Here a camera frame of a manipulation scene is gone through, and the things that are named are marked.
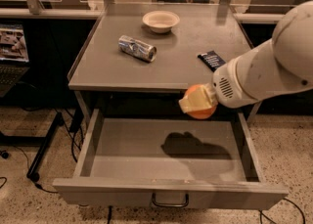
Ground white paper bowl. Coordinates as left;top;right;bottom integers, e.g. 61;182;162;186
142;11;180;33

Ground black desk stand base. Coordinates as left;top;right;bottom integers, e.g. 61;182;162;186
0;112;64;182

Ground black floor cable right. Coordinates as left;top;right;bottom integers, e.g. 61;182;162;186
258;197;307;224

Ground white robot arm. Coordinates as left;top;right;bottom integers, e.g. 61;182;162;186
179;1;313;114

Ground orange fruit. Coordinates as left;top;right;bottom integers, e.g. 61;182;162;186
185;84;216;119

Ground dark blue snack bar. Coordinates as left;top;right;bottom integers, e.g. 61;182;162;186
198;51;226;72

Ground laptop with lit screen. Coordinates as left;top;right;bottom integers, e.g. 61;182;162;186
0;22;29;98

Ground dark metal drawer handle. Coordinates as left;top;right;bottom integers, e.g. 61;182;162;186
151;193;190;208

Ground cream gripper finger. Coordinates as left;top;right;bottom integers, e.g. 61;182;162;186
179;84;218;113

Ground crushed silver soda can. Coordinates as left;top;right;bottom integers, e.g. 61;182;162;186
118;35;157;63

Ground grey metal open drawer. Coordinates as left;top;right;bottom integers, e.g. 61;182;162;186
53;111;288;210

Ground grey counter cabinet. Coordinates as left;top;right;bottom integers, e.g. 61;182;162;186
69;3;251;118

